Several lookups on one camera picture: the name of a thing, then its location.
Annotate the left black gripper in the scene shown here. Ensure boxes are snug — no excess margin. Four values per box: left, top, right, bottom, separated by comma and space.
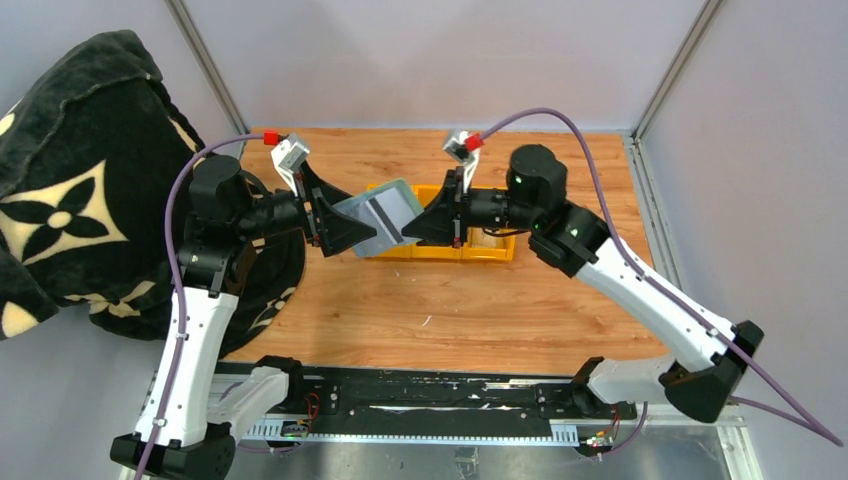
236, 160, 377, 255

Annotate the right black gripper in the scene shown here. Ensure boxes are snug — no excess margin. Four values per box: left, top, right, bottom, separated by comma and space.
403, 167, 540, 250

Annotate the mint green card holder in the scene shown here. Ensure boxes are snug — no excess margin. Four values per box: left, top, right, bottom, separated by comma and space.
333, 179, 424, 258

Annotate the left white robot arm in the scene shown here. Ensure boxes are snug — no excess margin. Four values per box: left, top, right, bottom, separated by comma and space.
110, 154, 376, 479

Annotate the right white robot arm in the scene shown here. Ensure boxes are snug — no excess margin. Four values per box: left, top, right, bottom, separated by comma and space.
402, 144, 764, 423

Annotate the yellow three-compartment bin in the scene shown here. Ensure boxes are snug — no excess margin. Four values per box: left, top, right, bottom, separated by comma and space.
351, 201, 515, 262

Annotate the black floral blanket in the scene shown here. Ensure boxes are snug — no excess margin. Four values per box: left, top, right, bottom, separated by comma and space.
0, 29, 307, 344

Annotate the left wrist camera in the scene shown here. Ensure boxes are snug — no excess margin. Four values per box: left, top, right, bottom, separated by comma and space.
271, 133, 311, 197

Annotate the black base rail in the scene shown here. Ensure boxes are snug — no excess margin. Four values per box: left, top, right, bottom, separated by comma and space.
245, 366, 638, 447

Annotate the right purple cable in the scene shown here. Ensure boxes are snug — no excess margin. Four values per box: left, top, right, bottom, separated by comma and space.
463, 107, 845, 458

